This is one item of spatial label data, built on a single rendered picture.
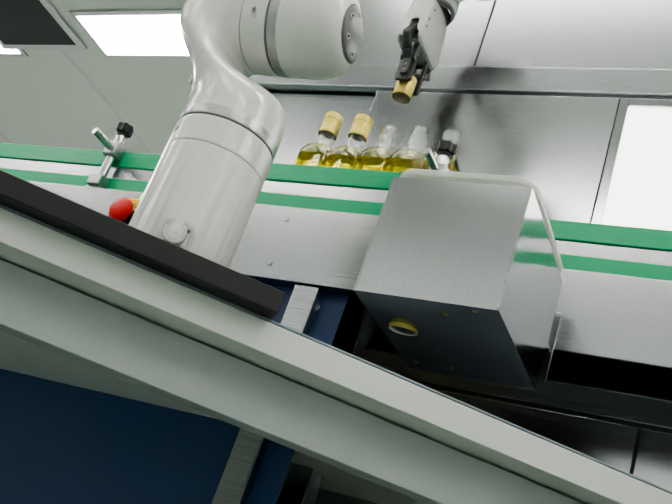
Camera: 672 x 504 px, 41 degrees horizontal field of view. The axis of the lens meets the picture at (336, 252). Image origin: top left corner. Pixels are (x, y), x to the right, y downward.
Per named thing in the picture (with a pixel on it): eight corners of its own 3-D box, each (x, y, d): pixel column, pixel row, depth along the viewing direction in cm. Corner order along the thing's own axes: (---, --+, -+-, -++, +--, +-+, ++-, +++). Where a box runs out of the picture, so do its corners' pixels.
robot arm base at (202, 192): (252, 285, 91) (312, 135, 99) (73, 216, 91) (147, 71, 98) (237, 336, 109) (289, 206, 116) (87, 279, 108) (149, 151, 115)
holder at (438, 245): (543, 407, 116) (568, 301, 123) (498, 310, 95) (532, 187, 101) (419, 384, 124) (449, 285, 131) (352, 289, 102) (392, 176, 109)
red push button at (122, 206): (145, 208, 137) (134, 196, 134) (135, 231, 136) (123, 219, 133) (125, 206, 139) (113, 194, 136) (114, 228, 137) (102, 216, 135)
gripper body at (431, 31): (422, 29, 175) (405, 74, 170) (407, -10, 167) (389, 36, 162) (459, 28, 171) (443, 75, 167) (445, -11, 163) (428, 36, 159)
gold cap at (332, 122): (317, 138, 164) (325, 118, 166) (335, 144, 164) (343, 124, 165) (318, 127, 161) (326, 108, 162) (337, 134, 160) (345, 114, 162)
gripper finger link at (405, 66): (405, 51, 164) (394, 80, 161) (400, 39, 161) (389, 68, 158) (421, 51, 162) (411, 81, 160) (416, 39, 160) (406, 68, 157)
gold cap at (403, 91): (413, 104, 161) (420, 85, 163) (407, 91, 158) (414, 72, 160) (394, 104, 163) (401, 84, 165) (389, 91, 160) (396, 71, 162)
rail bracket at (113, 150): (108, 194, 154) (140, 131, 160) (83, 169, 148) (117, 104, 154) (90, 192, 156) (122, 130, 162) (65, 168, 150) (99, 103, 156)
